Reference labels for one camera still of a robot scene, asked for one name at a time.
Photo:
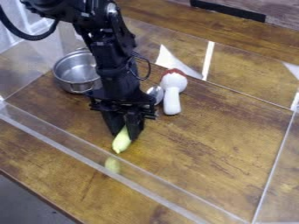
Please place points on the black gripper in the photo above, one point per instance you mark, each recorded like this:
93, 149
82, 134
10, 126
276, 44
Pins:
116, 97

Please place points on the green handled metal spoon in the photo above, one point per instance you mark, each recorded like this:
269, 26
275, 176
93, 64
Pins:
121, 140

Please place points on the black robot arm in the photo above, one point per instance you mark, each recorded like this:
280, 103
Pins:
96, 19

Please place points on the white red plush mushroom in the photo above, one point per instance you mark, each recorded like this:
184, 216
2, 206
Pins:
173, 83

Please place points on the small steel pot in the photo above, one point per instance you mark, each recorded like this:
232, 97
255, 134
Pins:
74, 72

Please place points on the black bar on table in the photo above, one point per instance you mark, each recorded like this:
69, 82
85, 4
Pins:
228, 10

